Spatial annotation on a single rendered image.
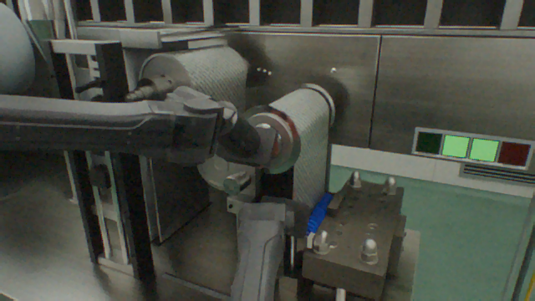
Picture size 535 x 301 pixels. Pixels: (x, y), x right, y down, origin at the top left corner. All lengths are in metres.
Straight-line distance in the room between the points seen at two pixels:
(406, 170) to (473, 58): 2.66
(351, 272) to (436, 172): 2.84
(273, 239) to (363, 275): 0.31
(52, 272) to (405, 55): 1.01
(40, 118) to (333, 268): 0.57
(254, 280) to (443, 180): 3.21
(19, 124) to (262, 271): 0.30
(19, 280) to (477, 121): 1.14
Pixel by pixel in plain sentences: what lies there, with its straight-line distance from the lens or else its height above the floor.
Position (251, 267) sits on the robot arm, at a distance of 0.46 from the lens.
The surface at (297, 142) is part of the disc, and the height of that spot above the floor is 1.26.
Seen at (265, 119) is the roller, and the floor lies 1.30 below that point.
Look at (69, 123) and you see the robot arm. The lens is 0.44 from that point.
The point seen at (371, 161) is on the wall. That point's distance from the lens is 3.58.
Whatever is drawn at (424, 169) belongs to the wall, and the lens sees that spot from 3.55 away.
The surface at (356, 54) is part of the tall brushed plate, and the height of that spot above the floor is 1.39.
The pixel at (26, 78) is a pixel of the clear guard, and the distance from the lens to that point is 1.51.
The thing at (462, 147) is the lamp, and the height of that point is 1.18.
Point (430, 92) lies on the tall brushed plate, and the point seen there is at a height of 1.31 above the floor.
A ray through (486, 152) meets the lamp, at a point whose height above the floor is 1.18.
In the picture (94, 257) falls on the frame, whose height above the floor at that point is 0.92.
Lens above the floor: 1.50
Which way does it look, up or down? 22 degrees down
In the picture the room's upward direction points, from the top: straight up
